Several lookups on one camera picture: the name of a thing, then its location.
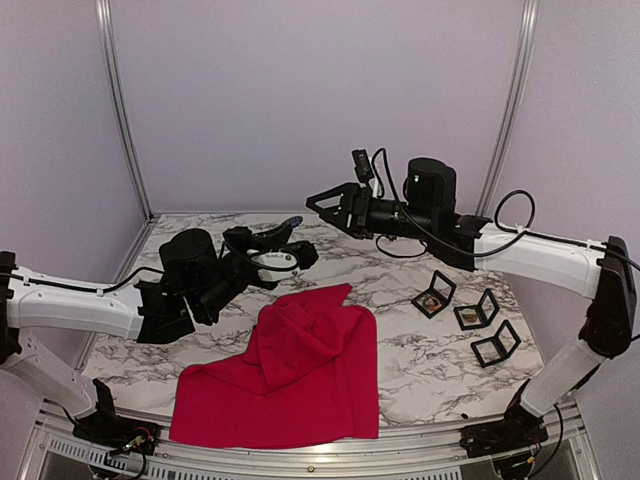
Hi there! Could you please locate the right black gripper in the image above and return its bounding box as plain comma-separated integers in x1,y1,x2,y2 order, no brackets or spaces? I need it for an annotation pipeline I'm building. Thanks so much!
307,181,437,240

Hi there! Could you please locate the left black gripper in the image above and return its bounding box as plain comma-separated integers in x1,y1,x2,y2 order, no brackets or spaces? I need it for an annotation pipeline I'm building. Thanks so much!
195,225,293,322

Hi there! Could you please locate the brown round brooch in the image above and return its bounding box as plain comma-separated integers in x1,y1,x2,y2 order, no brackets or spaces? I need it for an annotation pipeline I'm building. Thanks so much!
422,296,440,311

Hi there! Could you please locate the red t-shirt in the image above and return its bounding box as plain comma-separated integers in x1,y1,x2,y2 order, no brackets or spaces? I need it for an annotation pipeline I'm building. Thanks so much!
169,284,379,449

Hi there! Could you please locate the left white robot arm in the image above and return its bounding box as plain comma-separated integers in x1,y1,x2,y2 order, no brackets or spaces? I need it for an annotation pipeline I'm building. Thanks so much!
1,217,314,445

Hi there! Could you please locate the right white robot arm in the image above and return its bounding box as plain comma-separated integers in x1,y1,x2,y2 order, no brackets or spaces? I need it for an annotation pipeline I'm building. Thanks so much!
306,150,638,448

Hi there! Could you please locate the black open display box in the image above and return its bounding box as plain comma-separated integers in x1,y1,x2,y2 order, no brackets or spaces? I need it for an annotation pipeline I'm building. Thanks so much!
454,288,500,331
411,270,457,319
470,320,522,368

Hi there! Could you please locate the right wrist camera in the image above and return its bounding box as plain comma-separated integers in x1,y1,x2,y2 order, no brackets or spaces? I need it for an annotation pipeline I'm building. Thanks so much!
351,149,385,199

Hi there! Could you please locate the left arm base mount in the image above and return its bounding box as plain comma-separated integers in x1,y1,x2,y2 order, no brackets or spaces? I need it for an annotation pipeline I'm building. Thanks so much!
70,379,161,455

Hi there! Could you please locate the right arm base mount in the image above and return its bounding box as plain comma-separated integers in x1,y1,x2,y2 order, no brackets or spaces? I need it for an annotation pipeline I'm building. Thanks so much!
459,393,549,458

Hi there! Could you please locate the right aluminium frame post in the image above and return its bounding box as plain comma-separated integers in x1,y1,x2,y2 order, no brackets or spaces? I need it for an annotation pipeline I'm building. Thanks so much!
475,0,540,216

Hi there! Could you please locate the aluminium frame post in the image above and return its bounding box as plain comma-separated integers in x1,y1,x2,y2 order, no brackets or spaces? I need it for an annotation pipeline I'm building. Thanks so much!
475,0,540,216
95,0,154,223

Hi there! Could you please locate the left aluminium frame post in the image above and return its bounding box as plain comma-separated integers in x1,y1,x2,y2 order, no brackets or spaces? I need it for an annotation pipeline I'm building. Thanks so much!
95,0,154,223

